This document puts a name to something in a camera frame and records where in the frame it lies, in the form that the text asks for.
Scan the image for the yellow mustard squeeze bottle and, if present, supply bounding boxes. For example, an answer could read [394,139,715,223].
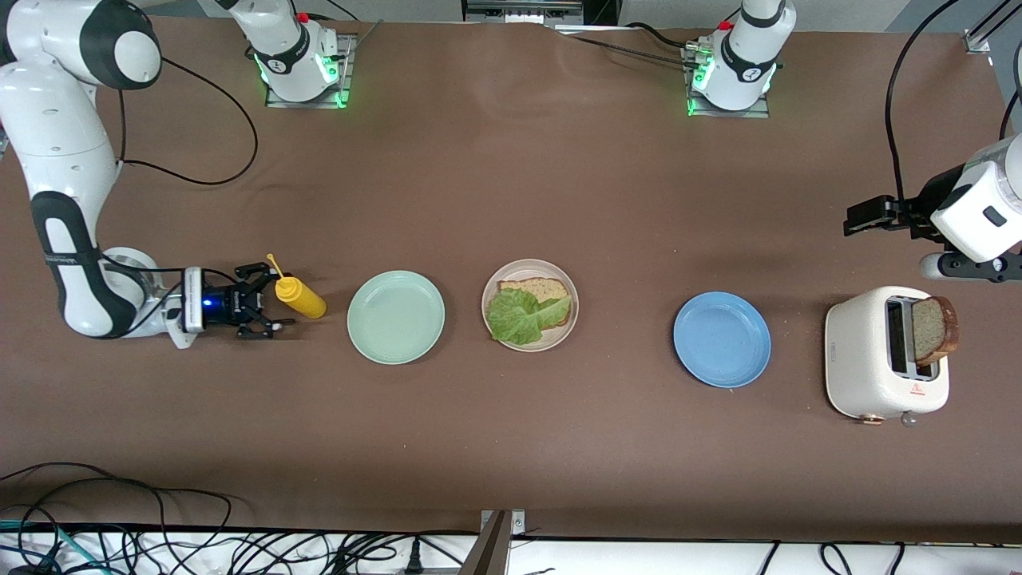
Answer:
[266,253,328,320]

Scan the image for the brown bread slice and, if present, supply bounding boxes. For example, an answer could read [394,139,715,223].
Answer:
[912,295,959,367]
[498,277,572,330]

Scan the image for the green lettuce leaf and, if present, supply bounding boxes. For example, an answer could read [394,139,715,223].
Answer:
[485,287,572,347]

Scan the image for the mint green plate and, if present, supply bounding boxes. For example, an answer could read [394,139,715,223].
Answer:
[347,270,446,366]

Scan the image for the blue plate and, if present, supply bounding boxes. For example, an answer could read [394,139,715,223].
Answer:
[673,291,772,389]

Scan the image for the beige plate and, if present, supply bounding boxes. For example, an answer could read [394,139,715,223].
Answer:
[481,260,580,353]

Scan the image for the white two-slot toaster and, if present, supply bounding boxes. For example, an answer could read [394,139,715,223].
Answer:
[825,286,951,426]

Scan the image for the black equipment box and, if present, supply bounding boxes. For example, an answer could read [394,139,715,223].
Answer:
[461,0,585,25]

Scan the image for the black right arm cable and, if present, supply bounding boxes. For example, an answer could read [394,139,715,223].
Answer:
[96,56,260,320]

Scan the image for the aluminium profile rail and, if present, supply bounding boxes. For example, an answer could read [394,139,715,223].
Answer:
[964,0,1022,55]

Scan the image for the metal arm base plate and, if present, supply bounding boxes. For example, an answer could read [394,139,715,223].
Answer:
[683,44,772,119]
[265,32,353,109]

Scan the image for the black looped floor cable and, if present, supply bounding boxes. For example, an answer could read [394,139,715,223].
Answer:
[0,462,234,575]

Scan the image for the teal cable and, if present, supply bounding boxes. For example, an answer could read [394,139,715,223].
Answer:
[0,519,109,575]

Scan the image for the black base power cable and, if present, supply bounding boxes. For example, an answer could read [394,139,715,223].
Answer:
[551,22,703,69]

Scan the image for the grey metal mount bracket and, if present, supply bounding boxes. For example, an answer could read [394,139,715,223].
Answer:
[459,510,528,575]

